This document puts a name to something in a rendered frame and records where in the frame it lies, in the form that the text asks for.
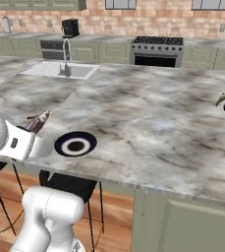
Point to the steel dishwasher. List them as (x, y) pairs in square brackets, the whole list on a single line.
[(51, 50)]

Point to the pale kettle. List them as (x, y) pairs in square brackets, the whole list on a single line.
[(7, 25)]

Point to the green island cupboard door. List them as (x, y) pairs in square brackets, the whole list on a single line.
[(202, 229)]

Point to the silver tap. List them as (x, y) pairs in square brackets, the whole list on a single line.
[(66, 55)]

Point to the brown mushroom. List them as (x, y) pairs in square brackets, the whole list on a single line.
[(75, 146)]

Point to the window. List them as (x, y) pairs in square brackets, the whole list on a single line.
[(210, 4), (120, 4)]

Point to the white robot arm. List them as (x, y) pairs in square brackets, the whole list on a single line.
[(48, 213)]

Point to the green base cupboard run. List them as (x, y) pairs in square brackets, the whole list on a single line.
[(212, 57), (101, 51), (12, 46)]

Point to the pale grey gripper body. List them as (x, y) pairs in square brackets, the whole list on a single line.
[(42, 147)]

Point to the wall socket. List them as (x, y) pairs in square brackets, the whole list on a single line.
[(20, 22), (49, 23), (222, 28)]

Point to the dark blue white plate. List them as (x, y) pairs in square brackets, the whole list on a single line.
[(60, 146)]

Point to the steel oven with hob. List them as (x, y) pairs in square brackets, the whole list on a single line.
[(156, 52)]

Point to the white sink basin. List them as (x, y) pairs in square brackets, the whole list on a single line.
[(79, 70)]

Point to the black coffee machine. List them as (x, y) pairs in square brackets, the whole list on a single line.
[(70, 28)]

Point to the green wall cupboard run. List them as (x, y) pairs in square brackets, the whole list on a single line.
[(35, 4)]

